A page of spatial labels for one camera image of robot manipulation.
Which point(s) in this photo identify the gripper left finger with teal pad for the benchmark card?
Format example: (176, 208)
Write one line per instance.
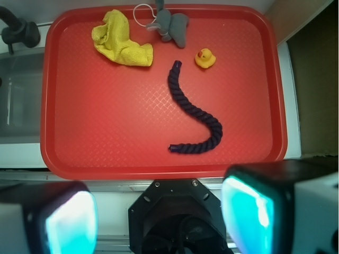
(54, 217)

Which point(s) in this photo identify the grey plush elephant toy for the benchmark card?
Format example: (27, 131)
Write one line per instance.
(169, 26)

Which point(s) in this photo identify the yellow rubber duck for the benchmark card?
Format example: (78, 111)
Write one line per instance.
(204, 58)

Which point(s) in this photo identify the red plastic tray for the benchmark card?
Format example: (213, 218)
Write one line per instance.
(102, 120)

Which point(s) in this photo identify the yellow crumpled cloth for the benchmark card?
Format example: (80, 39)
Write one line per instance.
(112, 39)

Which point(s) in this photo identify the metal sink basin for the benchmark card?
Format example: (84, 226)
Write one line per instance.
(21, 91)

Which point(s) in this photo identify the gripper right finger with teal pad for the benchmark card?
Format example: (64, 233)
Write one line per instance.
(288, 206)

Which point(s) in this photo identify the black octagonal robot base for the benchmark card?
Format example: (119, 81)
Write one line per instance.
(177, 216)

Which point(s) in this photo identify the black faucet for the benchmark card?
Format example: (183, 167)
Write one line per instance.
(18, 31)

